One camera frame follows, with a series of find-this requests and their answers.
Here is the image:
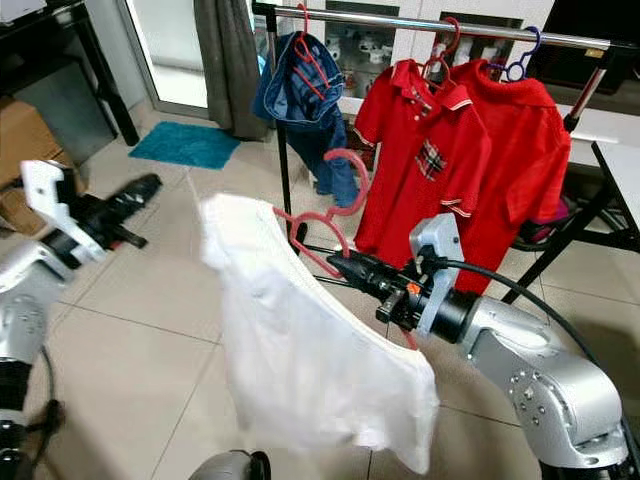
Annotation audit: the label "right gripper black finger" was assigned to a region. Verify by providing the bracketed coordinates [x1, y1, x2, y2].
[327, 259, 380, 290]
[324, 250, 384, 272]

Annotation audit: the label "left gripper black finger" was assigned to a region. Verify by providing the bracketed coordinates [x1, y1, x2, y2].
[107, 173, 164, 214]
[119, 186, 164, 228]

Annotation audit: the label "coral red plastic hanger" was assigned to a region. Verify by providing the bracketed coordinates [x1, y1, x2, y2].
[272, 148, 421, 351]

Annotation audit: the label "white shirt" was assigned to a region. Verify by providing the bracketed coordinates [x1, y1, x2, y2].
[198, 193, 441, 476]

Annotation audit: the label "bright red thin hanger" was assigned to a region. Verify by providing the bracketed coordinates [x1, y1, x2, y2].
[290, 3, 336, 101]

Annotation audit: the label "dark red plastic hanger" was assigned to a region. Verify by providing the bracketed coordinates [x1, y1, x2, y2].
[420, 18, 461, 86]

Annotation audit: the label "purple hanger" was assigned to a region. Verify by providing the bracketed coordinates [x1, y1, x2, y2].
[490, 25, 543, 83]

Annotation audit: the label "teal floor mat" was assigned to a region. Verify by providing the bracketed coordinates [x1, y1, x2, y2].
[130, 122, 241, 171]

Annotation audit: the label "red polo with plaid pocket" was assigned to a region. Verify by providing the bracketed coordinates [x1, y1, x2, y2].
[353, 58, 496, 271]

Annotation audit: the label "large plain cardboard box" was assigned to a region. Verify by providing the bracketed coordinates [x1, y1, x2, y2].
[0, 100, 61, 216]

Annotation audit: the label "black chair base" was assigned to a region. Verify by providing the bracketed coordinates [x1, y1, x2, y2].
[510, 185, 596, 251]

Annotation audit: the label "glass sliding door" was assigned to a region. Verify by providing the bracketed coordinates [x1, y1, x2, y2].
[115, 0, 266, 116]

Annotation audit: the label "grey curtain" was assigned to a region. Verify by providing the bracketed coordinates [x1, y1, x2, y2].
[193, 0, 266, 141]

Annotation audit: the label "blue denim jeans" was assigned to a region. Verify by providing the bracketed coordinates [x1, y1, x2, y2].
[252, 33, 346, 198]

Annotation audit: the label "plain red shirt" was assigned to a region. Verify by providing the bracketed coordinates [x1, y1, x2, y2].
[450, 60, 573, 296]

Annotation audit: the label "black desk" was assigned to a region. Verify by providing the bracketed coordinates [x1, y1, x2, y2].
[0, 0, 141, 146]

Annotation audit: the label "white flat box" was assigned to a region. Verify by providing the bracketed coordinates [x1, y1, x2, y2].
[0, 0, 46, 23]

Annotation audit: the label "white glass door cabinet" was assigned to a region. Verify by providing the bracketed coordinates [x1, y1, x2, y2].
[335, 0, 601, 136]

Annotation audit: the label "black and chrome clothes rack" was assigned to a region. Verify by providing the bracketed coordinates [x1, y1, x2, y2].
[250, 2, 640, 306]

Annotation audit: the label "grey robot leg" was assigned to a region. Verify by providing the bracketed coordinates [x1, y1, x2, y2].
[188, 450, 271, 480]

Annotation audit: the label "black flat screen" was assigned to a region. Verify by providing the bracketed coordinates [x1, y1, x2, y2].
[548, 0, 640, 56]

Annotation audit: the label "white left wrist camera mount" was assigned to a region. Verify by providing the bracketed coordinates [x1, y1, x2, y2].
[20, 160, 76, 236]

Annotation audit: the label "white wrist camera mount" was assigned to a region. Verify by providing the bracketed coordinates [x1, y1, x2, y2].
[20, 160, 76, 236]
[410, 213, 464, 336]

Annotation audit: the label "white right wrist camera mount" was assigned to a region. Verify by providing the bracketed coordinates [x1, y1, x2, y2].
[410, 213, 464, 336]

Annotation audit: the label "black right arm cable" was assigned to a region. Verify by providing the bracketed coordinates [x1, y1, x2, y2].
[435, 258, 640, 426]

